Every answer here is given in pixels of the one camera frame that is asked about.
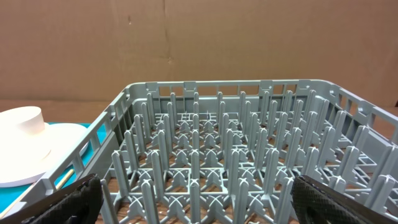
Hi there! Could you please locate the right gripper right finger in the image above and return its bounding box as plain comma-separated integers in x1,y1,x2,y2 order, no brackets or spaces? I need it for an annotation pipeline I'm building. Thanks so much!
292,175,396,224

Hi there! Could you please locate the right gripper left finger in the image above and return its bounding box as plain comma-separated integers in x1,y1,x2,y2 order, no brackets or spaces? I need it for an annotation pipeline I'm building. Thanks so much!
1,173,103,224

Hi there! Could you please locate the white paper cup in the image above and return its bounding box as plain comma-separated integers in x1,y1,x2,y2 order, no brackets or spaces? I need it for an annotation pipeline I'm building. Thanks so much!
1,106,45,134

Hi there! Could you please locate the large pink plate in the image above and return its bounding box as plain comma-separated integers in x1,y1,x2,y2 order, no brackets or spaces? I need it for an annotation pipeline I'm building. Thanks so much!
45,123,87,162

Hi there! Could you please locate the teal plastic tray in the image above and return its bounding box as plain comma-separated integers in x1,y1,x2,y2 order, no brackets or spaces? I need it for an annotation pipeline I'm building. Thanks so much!
1,125,106,212

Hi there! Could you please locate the white upturned bowl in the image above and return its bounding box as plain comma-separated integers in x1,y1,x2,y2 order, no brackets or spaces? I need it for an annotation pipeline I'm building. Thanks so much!
1,123,66,187

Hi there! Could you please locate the grey dish rack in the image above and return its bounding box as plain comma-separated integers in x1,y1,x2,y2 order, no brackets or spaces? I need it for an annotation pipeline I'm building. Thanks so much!
0,79,398,224

